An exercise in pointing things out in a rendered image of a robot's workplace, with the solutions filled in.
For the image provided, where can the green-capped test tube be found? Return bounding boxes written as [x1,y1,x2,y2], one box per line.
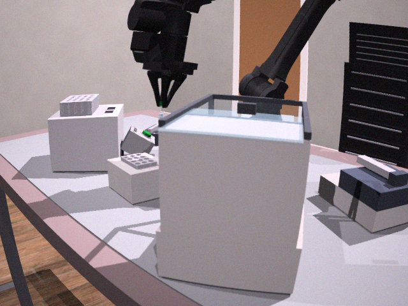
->
[158,101,164,120]

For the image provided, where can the light grey bench mat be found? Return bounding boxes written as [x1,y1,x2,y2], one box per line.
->
[0,133,408,306]

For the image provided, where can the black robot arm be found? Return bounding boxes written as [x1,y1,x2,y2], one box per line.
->
[127,0,336,99]

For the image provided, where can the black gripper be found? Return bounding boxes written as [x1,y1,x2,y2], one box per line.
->
[143,59,198,108]

